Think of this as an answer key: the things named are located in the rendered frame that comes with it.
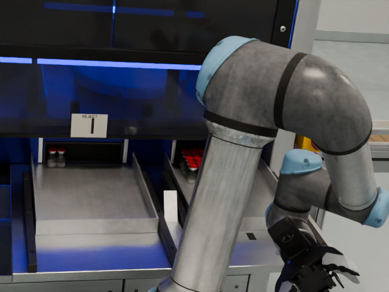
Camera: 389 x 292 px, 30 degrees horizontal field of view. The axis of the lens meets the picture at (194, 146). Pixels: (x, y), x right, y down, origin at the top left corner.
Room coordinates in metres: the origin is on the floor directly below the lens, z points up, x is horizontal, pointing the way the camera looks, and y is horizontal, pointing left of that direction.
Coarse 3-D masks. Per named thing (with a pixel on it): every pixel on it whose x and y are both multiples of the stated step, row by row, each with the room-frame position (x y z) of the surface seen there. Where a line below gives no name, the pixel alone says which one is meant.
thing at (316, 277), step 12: (312, 240) 1.18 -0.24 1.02; (300, 252) 1.12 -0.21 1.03; (312, 252) 1.10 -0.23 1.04; (288, 264) 1.11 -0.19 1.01; (300, 264) 1.09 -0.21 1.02; (312, 264) 1.08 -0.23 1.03; (300, 276) 1.07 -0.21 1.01; (312, 276) 1.08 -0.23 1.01; (324, 276) 1.08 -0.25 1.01; (336, 276) 1.09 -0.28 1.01; (300, 288) 1.07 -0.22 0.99; (312, 288) 1.08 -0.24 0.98; (324, 288) 1.08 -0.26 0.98
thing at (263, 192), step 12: (168, 168) 1.66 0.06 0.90; (180, 168) 1.71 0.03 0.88; (264, 168) 1.73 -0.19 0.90; (180, 180) 1.64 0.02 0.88; (264, 180) 1.70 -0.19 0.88; (276, 180) 1.64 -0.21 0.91; (180, 192) 1.53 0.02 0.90; (192, 192) 1.58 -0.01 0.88; (252, 192) 1.62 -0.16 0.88; (264, 192) 1.63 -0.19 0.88; (252, 204) 1.56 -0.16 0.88; (264, 204) 1.57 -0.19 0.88; (252, 216) 1.44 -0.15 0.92; (264, 216) 1.45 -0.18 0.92; (240, 228) 1.43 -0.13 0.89; (252, 228) 1.44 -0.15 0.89; (264, 228) 1.45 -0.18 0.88
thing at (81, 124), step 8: (72, 120) 1.58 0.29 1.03; (80, 120) 1.58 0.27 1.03; (88, 120) 1.59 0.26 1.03; (96, 120) 1.59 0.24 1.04; (104, 120) 1.60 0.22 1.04; (72, 128) 1.58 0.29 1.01; (80, 128) 1.58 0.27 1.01; (88, 128) 1.59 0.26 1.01; (96, 128) 1.59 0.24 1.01; (104, 128) 1.60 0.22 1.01; (72, 136) 1.58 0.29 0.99; (80, 136) 1.58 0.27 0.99; (88, 136) 1.59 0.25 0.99; (96, 136) 1.59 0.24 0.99; (104, 136) 1.60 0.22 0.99
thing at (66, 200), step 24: (48, 168) 1.61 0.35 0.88; (72, 168) 1.63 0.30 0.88; (96, 168) 1.65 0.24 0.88; (120, 168) 1.66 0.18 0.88; (48, 192) 1.49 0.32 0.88; (72, 192) 1.50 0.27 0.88; (96, 192) 1.52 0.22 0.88; (120, 192) 1.53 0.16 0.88; (144, 192) 1.52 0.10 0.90; (48, 216) 1.38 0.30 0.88; (72, 216) 1.39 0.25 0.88; (96, 216) 1.41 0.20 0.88; (120, 216) 1.42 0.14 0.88; (144, 216) 1.44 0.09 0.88
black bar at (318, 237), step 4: (272, 172) 1.72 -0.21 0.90; (276, 176) 1.70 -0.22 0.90; (308, 220) 1.48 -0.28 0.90; (308, 224) 1.46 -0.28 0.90; (312, 224) 1.47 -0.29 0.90; (312, 228) 1.45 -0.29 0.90; (316, 232) 1.43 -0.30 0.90; (316, 236) 1.41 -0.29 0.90; (320, 236) 1.42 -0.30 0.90; (316, 240) 1.40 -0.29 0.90; (320, 240) 1.40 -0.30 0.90; (320, 244) 1.38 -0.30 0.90; (324, 244) 1.39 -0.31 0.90
